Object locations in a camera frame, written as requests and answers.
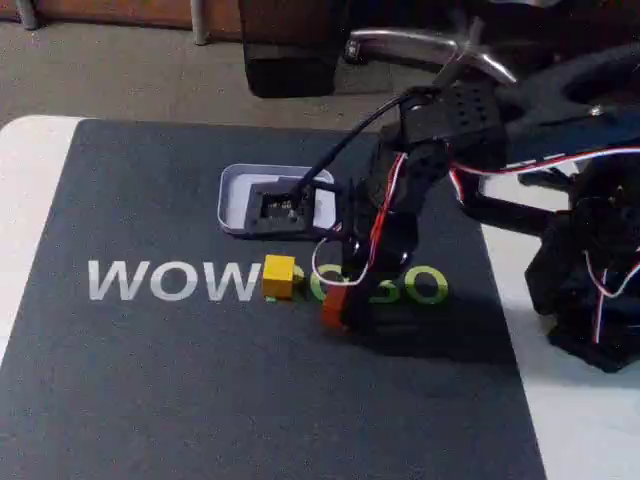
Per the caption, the black camera cable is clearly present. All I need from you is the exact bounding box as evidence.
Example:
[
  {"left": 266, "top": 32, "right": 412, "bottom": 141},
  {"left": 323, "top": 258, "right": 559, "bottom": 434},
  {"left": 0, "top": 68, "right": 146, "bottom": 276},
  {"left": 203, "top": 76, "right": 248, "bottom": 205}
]
[{"left": 295, "top": 87, "right": 419, "bottom": 196}]

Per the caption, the dark brown furniture block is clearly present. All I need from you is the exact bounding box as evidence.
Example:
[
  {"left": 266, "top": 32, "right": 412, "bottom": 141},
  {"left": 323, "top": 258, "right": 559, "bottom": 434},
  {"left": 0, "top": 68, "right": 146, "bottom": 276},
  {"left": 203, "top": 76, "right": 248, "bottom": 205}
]
[{"left": 238, "top": 0, "right": 351, "bottom": 99}]

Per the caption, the dark WOWROBO desk mat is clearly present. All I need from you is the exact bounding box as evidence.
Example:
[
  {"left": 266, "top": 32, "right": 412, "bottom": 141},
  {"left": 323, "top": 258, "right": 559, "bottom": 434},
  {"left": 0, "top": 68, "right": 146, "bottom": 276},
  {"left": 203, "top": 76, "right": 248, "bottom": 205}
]
[{"left": 0, "top": 118, "right": 549, "bottom": 480}]

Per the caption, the red white servo wire bundle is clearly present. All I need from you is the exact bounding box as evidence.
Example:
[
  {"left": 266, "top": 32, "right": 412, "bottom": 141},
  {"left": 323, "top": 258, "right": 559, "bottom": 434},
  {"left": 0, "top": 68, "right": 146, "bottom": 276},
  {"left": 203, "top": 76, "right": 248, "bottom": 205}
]
[{"left": 447, "top": 143, "right": 640, "bottom": 199}]

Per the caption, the white rounded metal tray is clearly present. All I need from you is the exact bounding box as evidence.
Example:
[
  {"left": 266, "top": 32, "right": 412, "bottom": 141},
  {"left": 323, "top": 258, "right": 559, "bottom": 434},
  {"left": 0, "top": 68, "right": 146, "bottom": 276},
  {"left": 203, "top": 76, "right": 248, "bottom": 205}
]
[{"left": 217, "top": 163, "right": 342, "bottom": 237}]

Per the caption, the orange wooden cube block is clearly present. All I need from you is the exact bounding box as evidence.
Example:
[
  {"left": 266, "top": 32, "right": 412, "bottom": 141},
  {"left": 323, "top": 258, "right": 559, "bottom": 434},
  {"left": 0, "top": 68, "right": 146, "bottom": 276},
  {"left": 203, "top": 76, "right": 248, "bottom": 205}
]
[{"left": 319, "top": 286, "right": 352, "bottom": 335}]

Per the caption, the white looped gripper wire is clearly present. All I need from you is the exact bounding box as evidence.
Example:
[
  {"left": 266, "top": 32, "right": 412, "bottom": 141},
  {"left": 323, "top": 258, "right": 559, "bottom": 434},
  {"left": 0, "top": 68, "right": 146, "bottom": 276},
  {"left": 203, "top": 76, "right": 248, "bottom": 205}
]
[{"left": 310, "top": 235, "right": 374, "bottom": 290}]

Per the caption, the grey metal furniture leg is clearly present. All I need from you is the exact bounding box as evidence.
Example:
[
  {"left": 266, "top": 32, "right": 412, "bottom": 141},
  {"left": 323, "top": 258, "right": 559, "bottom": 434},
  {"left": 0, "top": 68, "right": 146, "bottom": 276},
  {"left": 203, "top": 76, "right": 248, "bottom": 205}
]
[
  {"left": 18, "top": 0, "right": 40, "bottom": 31},
  {"left": 191, "top": 0, "right": 210, "bottom": 46}
]

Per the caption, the yellow wooden cube block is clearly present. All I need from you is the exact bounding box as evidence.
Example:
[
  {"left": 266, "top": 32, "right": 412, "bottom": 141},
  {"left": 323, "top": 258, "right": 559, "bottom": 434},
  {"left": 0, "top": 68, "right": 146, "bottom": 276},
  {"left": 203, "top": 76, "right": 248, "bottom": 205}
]
[{"left": 262, "top": 254, "right": 297, "bottom": 301}]

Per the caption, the black square camera box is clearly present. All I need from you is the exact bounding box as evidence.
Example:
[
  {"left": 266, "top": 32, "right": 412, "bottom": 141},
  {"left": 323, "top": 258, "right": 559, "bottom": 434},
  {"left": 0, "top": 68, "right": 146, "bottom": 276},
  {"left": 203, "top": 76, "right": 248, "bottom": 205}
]
[{"left": 244, "top": 174, "right": 346, "bottom": 237}]

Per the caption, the chrome office chair base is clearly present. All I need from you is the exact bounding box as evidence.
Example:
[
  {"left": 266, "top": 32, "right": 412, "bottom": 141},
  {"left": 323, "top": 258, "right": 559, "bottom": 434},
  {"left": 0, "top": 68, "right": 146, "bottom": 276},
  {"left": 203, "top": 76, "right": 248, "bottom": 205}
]
[{"left": 344, "top": 17, "right": 519, "bottom": 85}]

